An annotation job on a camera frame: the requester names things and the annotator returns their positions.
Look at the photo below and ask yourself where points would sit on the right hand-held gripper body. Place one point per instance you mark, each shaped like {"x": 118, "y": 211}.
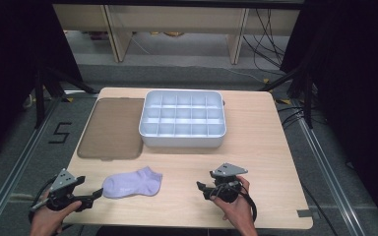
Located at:
{"x": 227, "y": 183}

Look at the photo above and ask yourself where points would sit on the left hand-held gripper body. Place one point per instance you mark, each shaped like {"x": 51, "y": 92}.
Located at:
{"x": 62, "y": 183}

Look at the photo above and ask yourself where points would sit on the lilac ankle sock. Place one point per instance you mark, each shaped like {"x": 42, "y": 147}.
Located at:
{"x": 133, "y": 187}

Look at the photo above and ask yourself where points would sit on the white divided storage box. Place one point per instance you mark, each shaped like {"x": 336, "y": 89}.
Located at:
{"x": 182, "y": 118}

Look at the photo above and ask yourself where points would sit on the person's right hand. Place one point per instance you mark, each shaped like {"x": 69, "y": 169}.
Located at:
{"x": 236, "y": 209}

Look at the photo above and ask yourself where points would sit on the person's left hand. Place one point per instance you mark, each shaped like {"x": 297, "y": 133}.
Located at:
{"x": 47, "y": 221}

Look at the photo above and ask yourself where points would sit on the brown translucent lid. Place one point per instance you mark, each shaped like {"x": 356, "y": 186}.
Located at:
{"x": 111, "y": 129}

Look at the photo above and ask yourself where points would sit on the grey tape strip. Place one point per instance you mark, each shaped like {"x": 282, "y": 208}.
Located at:
{"x": 305, "y": 213}

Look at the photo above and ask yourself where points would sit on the black metal stand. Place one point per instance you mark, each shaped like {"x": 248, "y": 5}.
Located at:
{"x": 41, "y": 98}
{"x": 305, "y": 95}

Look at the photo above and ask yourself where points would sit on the black curtain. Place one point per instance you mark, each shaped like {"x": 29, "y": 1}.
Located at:
{"x": 351, "y": 82}
{"x": 19, "y": 65}

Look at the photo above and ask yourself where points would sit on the beige wooden desk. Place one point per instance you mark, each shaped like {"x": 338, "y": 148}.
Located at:
{"x": 177, "y": 19}

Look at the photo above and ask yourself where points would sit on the aluminium floor rail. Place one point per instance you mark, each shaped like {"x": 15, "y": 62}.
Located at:
{"x": 331, "y": 177}
{"x": 13, "y": 170}

